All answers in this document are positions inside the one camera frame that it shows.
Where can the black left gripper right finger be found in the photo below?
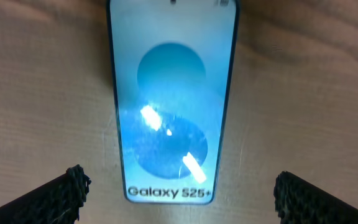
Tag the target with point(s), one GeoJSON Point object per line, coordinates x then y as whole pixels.
{"type": "Point", "coordinates": [299, 202]}

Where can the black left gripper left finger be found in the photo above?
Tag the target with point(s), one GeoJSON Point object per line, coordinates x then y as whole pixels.
{"type": "Point", "coordinates": [57, 201]}

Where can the blue Galaxy smartphone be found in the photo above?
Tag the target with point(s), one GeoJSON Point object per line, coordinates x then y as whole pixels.
{"type": "Point", "coordinates": [172, 65]}

